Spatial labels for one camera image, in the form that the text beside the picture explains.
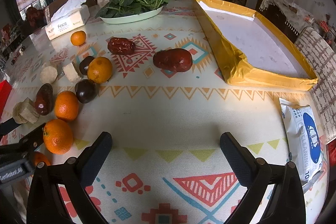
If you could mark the patterned chair right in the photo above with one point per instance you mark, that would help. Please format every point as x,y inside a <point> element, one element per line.
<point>321,58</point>

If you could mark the red tray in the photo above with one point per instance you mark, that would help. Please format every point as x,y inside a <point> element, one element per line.
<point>5,89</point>

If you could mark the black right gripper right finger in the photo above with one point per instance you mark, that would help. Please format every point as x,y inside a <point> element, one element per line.
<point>286,204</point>

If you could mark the yellow cardboard tray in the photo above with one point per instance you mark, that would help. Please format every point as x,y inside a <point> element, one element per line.
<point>251,51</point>

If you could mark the large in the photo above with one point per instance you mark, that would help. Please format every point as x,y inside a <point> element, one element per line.
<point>57,136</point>

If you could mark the green leafy vegetables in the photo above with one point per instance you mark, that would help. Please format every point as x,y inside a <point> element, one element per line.
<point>122,8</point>

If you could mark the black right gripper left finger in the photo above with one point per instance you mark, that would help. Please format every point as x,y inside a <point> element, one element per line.
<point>45,203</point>

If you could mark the big red jujube right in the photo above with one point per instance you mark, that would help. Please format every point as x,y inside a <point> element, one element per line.
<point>175,60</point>

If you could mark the beige cake block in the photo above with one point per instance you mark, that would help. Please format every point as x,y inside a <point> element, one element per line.
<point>25,111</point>

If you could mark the lace covered side table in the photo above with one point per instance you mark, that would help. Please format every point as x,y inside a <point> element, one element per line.
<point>299,14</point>

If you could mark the wet wipes pack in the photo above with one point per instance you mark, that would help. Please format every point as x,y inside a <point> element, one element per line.
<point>303,139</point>

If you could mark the far small orange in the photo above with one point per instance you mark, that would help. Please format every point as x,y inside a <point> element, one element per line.
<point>78,38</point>

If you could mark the square beige cake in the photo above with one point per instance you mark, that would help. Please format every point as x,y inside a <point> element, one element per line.
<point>71,73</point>

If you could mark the round beige cake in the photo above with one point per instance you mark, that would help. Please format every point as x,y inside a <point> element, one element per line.
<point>48,75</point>

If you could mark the big red jujube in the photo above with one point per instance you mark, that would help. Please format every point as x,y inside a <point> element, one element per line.
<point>175,60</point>
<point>121,46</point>

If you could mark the big red jujube left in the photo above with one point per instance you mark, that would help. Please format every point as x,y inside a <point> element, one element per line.
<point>121,46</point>

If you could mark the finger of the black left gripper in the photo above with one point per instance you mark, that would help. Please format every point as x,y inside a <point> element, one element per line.
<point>28,143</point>
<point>8,126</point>

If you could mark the white tissue box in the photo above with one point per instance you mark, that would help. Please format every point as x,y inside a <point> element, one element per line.
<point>73,14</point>

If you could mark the white oval plate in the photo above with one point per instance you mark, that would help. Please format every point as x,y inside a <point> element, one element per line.
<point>132,18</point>

